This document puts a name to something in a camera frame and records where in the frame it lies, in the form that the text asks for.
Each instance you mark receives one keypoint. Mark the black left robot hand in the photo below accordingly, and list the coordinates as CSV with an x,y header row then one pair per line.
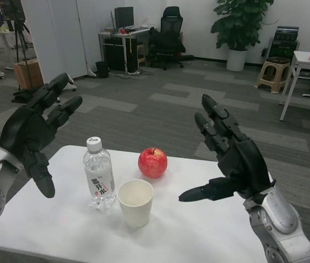
x,y
25,131

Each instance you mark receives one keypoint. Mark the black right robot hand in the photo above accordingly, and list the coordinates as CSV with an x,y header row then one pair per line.
x,y
245,167

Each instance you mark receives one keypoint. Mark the clear plastic water bottle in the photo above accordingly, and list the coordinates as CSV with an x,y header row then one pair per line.
x,y
100,175

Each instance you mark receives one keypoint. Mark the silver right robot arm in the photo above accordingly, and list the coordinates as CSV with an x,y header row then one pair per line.
x,y
278,216

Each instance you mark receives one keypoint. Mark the black bag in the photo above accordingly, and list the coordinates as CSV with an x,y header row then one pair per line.
x,y
24,96

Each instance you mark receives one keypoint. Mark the brown cardboard box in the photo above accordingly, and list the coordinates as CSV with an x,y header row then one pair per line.
x,y
30,74

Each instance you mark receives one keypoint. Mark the red apple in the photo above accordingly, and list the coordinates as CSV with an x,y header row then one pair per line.
x,y
153,164

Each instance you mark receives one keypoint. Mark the white wheeled partition panel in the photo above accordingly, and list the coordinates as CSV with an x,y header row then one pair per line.
x,y
89,33
53,41

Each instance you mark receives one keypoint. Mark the black trash bin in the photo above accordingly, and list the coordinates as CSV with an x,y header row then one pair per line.
x,y
102,69

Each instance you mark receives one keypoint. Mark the beige plastic stool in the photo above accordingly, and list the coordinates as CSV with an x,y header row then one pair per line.
x,y
274,69

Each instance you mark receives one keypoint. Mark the yellow-green soft item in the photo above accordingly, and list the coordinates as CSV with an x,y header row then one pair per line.
x,y
4,28

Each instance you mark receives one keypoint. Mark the white round plant pot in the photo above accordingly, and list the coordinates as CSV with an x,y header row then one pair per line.
x,y
237,60

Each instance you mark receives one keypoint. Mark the white paper cup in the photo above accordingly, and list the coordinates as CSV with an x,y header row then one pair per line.
x,y
137,208

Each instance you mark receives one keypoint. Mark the black computer tower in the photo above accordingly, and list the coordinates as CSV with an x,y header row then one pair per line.
x,y
116,54

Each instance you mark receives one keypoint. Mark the white metal-legged table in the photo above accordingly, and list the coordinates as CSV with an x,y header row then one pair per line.
x,y
308,62

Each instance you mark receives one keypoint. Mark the white power strip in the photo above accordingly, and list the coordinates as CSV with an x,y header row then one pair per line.
x,y
134,73

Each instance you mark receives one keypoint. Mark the black equipment rack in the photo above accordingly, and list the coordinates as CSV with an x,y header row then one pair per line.
x,y
283,42

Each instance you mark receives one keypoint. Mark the small brown box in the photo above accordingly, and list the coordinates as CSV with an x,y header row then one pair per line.
x,y
109,28

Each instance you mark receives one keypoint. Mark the white office desk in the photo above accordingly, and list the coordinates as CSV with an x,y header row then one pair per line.
x,y
124,35

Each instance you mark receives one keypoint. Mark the green leafy potted plant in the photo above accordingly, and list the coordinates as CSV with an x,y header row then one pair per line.
x,y
239,24

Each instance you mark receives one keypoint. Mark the black mesh office chair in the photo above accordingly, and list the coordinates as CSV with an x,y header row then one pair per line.
x,y
171,38

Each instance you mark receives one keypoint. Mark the black computer monitor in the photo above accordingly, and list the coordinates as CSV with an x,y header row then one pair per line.
x,y
124,16

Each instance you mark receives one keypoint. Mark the black camera tripod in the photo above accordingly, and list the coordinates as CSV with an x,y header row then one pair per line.
x,y
20,35

